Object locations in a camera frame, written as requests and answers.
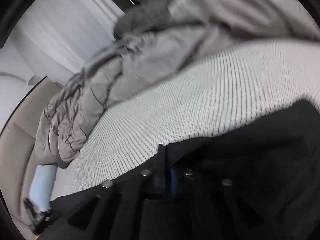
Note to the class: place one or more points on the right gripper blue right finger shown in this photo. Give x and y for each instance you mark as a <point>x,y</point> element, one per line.
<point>173,181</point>

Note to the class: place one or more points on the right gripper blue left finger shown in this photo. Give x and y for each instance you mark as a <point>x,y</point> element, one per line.
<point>162,169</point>

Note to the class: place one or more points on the black pants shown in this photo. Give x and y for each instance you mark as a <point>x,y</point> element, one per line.
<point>260,181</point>

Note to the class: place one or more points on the light blue pillow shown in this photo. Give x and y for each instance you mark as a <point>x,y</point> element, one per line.
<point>42,186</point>

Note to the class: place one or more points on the beige upholstered headboard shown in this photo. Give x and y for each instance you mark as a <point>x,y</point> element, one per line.
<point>18,152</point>

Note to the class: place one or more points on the white honeycomb pattern mattress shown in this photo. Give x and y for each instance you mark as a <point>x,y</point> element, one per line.
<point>213,96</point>

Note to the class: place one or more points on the grey crumpled duvet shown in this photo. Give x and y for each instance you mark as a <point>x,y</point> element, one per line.
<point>155,41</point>

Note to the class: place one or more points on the white curtain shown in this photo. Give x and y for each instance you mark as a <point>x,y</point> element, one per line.
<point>55,38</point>

